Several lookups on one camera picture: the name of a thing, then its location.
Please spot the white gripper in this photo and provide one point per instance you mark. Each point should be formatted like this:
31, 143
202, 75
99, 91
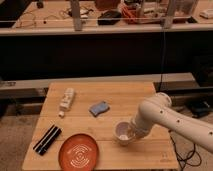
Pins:
140, 128

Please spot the white ceramic cup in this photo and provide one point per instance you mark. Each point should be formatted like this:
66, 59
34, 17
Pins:
123, 133

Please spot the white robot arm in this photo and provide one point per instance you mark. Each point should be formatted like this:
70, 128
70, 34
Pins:
157, 110

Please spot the orange plastic plate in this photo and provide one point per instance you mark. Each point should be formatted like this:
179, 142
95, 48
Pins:
79, 152

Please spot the white plastic bottle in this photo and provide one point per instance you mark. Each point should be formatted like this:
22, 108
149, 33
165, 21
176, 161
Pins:
66, 101

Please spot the black rectangular box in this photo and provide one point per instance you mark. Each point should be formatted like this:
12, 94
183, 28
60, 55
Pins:
46, 141

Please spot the orange tool on bench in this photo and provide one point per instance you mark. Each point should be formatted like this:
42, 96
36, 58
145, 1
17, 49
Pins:
132, 14

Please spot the black pouch on bench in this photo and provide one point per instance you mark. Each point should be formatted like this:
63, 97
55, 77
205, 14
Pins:
110, 17

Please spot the grey metal post right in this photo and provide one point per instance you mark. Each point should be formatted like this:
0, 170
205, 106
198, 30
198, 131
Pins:
169, 16

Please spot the grey metal post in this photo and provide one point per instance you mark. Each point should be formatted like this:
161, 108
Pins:
75, 8
169, 16

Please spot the grey metal post left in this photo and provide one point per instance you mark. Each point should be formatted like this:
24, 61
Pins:
75, 8

